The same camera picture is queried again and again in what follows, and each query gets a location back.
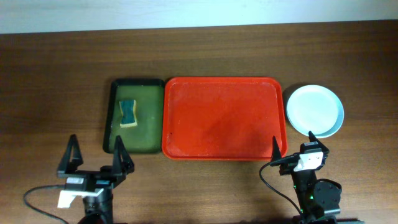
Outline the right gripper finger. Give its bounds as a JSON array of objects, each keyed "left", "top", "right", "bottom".
[
  {"left": 308, "top": 131, "right": 326, "bottom": 149},
  {"left": 270, "top": 136, "right": 282, "bottom": 166}
]

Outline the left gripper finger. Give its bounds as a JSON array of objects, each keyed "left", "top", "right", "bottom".
[
  {"left": 57, "top": 134, "right": 83, "bottom": 174},
  {"left": 112, "top": 136, "right": 134, "bottom": 176}
]

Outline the light blue plate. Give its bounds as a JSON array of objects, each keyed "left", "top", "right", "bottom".
[{"left": 285, "top": 85, "right": 345, "bottom": 138}]

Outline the green yellow sponge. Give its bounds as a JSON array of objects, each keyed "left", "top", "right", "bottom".
[{"left": 119, "top": 100, "right": 137, "bottom": 128}]

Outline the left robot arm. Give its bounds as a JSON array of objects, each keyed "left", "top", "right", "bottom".
[{"left": 57, "top": 134, "right": 134, "bottom": 223}]

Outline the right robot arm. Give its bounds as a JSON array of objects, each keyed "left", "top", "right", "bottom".
[{"left": 265, "top": 131, "right": 342, "bottom": 223}]

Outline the dark green tray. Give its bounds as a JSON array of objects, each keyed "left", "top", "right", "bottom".
[{"left": 103, "top": 78, "right": 165, "bottom": 154}]

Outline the red plastic tray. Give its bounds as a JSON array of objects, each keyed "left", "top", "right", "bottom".
[{"left": 162, "top": 77, "right": 288, "bottom": 161}]

